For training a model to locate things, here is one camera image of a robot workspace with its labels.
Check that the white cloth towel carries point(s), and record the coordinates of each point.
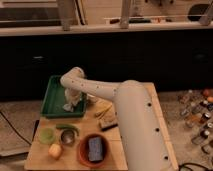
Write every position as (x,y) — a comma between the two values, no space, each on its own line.
(72,98)

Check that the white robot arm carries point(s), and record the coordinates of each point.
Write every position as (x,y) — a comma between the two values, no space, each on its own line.
(142,135)

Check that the green plastic tray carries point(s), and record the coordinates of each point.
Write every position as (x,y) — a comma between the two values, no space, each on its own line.
(54,101)

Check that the white cup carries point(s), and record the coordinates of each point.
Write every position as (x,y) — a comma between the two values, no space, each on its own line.
(92,99)

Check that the wooden board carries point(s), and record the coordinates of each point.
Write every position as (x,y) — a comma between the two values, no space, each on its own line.
(39,160)

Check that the blue sponge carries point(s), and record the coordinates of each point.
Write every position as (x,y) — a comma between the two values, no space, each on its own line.
(95,149)

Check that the green chili pepper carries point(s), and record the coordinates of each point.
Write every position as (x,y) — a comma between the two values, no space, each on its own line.
(67,126)

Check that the terracotta bowl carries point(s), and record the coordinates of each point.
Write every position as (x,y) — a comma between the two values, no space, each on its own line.
(83,150)

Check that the small metal cup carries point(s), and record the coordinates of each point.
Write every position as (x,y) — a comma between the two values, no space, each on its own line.
(68,137)

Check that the light green plastic cup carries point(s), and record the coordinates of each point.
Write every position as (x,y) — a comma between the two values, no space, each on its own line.
(47,136)

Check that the yellow plastic fruit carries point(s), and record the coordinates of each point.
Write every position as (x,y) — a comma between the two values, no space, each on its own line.
(55,151)

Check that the spice bottles on floor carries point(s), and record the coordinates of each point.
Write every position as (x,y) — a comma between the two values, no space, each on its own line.
(195,112)

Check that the black handled scrub brush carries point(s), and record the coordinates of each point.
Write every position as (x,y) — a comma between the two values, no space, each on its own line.
(107,123)

